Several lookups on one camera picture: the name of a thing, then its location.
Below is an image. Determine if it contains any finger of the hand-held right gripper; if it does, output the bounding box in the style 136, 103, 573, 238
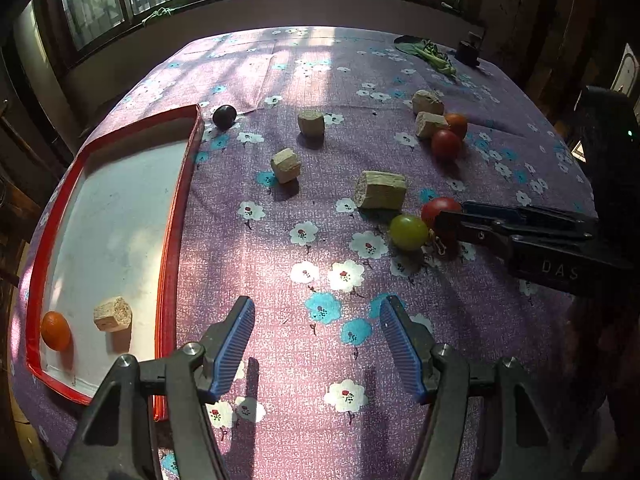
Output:
462, 201, 597, 239
434, 210, 516, 261

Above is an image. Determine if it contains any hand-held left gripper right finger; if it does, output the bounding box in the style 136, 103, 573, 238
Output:
379, 295, 596, 480

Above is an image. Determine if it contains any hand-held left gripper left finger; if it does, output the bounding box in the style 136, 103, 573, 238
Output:
57, 296, 257, 480

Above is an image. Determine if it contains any red tomato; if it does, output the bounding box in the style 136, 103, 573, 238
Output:
431, 129, 463, 161
420, 197, 463, 233

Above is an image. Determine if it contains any red rimmed white tray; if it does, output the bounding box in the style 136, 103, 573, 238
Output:
25, 104, 205, 421

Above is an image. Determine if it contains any dark plum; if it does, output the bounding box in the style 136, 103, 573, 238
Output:
212, 104, 237, 130

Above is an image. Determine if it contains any green tomato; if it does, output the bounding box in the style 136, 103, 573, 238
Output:
389, 214, 430, 252

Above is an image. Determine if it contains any orange tomato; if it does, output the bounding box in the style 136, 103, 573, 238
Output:
445, 113, 469, 140

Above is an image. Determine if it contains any purple floral tablecloth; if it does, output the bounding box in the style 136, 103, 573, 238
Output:
10, 25, 608, 480

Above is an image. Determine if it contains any small orange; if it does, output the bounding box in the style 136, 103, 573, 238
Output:
41, 311, 72, 352

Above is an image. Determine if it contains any black box device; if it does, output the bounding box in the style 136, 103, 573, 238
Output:
456, 30, 485, 67

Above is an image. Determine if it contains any green bok choy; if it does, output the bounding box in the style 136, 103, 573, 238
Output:
394, 35, 458, 78

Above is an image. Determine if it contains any white standing air conditioner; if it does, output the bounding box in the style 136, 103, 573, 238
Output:
12, 2, 68, 126

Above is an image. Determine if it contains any green cord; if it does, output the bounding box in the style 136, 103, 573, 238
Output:
141, 6, 176, 26

